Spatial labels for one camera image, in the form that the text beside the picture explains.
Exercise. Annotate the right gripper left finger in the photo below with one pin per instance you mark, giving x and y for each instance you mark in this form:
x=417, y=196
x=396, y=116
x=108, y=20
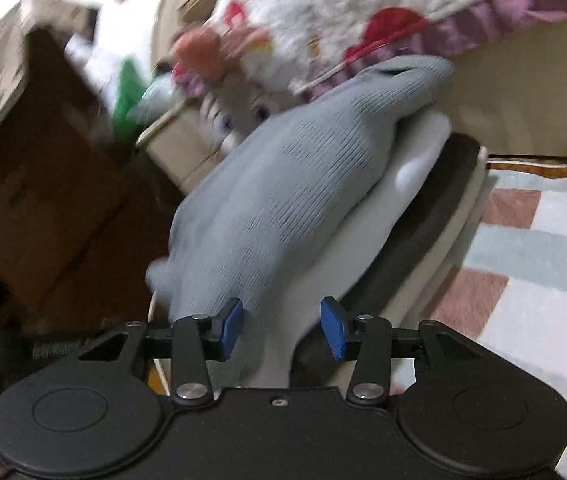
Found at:
x=102, y=407

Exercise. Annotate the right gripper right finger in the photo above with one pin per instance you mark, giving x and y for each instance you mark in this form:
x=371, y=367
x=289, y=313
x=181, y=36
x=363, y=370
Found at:
x=450, y=405

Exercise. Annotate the grey polo sweater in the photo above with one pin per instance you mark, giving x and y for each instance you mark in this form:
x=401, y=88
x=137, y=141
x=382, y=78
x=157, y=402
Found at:
x=265, y=215

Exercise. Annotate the checkered pink white blanket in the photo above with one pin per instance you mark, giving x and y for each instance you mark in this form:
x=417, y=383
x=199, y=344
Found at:
x=505, y=283

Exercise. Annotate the brown cardboard box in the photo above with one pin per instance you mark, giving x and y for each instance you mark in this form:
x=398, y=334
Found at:
x=82, y=215

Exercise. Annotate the beige cardboard box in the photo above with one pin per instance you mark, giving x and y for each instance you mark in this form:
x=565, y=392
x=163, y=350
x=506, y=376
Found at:
x=190, y=140

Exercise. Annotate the beige mattress side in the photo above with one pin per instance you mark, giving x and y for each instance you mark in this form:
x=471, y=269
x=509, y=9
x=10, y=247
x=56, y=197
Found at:
x=512, y=95

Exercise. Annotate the green bottle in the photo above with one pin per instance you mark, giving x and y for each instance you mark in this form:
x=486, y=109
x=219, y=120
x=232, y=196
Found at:
x=131, y=84

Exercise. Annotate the grey plush toy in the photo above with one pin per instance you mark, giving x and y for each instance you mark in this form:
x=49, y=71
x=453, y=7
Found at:
x=237, y=77

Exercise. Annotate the white quilt with red hearts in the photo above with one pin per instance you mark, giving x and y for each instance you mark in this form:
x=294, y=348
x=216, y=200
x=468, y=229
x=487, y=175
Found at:
x=314, y=45

